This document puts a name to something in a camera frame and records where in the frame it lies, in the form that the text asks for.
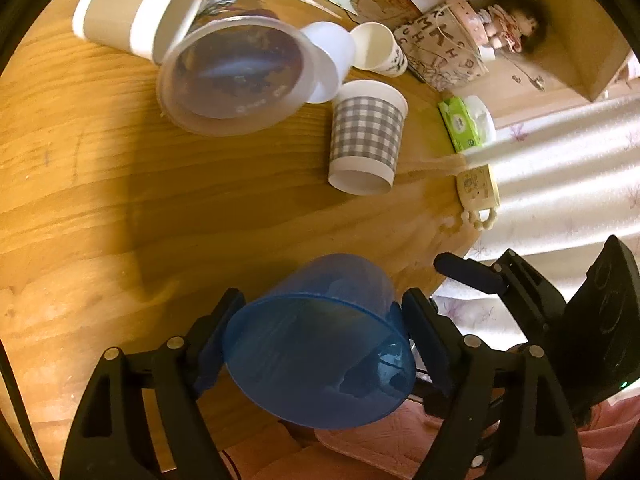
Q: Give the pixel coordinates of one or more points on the clear plastic cup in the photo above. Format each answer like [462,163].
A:
[235,77]

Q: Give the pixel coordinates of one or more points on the blue translucent plastic cup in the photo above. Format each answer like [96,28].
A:
[315,355]

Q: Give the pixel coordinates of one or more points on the small cream cartoon mug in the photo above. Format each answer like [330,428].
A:
[475,187]

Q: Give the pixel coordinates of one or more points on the green wet wipes pack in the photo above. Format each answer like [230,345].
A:
[462,122]

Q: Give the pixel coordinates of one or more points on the pink quilted cloth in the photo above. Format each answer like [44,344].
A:
[380,442]

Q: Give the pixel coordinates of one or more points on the grey checkered paper cup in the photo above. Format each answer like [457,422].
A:
[367,137]

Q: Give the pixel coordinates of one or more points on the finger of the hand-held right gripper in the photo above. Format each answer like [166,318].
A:
[465,272]

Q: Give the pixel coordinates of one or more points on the letter print fabric pouch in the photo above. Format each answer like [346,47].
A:
[440,50]

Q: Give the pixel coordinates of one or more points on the white floral blanket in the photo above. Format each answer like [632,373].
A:
[565,180]

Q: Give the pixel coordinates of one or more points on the cardboard box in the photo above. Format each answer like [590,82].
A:
[575,25]

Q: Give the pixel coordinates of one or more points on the plain white plastic cup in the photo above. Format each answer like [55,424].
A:
[330,52]

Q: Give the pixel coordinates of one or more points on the brown white banded paper cup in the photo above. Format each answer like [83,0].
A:
[135,12]

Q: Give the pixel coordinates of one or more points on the dark haired doll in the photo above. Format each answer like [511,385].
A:
[505,20]

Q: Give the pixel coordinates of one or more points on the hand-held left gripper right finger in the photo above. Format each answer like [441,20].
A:
[429,342]

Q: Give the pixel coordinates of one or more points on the white printed paper cup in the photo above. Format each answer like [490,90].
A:
[377,47]

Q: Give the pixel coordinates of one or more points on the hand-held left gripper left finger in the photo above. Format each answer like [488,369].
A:
[209,355]

